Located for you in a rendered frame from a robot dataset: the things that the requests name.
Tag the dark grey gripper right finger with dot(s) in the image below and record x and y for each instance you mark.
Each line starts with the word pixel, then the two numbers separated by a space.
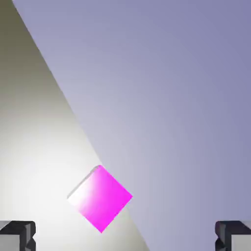
pixel 229 233

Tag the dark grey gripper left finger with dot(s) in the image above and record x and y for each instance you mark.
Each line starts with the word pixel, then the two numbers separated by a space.
pixel 21 233

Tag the small magenta cube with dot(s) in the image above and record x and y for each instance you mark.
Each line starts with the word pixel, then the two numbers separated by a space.
pixel 102 200

